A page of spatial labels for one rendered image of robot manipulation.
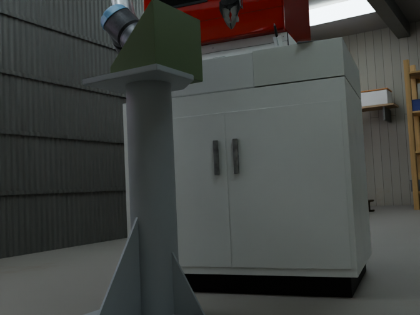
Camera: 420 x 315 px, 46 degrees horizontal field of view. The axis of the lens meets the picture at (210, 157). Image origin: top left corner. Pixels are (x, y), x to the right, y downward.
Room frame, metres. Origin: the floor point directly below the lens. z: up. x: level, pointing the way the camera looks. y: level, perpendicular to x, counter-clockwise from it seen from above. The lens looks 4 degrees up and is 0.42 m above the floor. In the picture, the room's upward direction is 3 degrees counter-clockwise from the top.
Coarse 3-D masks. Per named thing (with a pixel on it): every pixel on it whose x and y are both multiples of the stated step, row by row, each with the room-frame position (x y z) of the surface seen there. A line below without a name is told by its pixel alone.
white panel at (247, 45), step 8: (280, 32) 2.52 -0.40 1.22; (240, 40) 2.61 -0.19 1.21; (248, 40) 2.59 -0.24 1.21; (256, 40) 2.57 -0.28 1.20; (264, 40) 2.56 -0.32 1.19; (272, 40) 2.54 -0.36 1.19; (288, 40) 2.53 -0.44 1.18; (208, 48) 2.68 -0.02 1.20; (216, 48) 2.66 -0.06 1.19; (224, 48) 2.64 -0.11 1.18; (232, 48) 2.62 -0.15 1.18; (240, 48) 2.61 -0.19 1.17; (248, 48) 2.59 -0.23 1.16; (256, 48) 2.57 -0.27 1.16; (264, 48) 2.56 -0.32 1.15; (208, 56) 2.68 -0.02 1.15; (216, 56) 2.66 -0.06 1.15
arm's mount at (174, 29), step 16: (144, 16) 1.58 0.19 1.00; (160, 16) 1.59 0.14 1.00; (176, 16) 1.67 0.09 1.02; (144, 32) 1.58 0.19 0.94; (160, 32) 1.59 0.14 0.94; (176, 32) 1.66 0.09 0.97; (192, 32) 1.75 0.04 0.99; (128, 48) 1.62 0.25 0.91; (144, 48) 1.58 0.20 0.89; (160, 48) 1.58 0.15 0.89; (176, 48) 1.66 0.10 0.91; (192, 48) 1.74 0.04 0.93; (112, 64) 1.66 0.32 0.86; (128, 64) 1.62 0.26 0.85; (144, 64) 1.58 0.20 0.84; (176, 64) 1.66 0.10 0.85; (192, 64) 1.74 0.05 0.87
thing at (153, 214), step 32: (160, 64) 1.52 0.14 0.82; (128, 96) 1.67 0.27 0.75; (160, 96) 1.65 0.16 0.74; (128, 128) 1.68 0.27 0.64; (160, 128) 1.65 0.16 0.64; (128, 160) 1.70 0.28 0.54; (160, 160) 1.65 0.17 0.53; (160, 192) 1.65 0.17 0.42; (160, 224) 1.65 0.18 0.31; (128, 256) 1.61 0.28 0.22; (160, 256) 1.64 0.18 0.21; (128, 288) 1.60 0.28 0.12; (160, 288) 1.64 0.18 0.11
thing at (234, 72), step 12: (204, 60) 2.01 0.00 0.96; (216, 60) 1.99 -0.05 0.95; (228, 60) 1.97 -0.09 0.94; (240, 60) 1.95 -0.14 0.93; (204, 72) 2.01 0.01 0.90; (216, 72) 1.99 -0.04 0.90; (228, 72) 1.97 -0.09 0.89; (240, 72) 1.95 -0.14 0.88; (252, 72) 1.93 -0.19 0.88; (192, 84) 2.03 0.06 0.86; (204, 84) 2.01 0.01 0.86; (216, 84) 1.99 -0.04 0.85; (228, 84) 1.97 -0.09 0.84; (240, 84) 1.95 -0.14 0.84; (252, 84) 1.93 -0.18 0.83
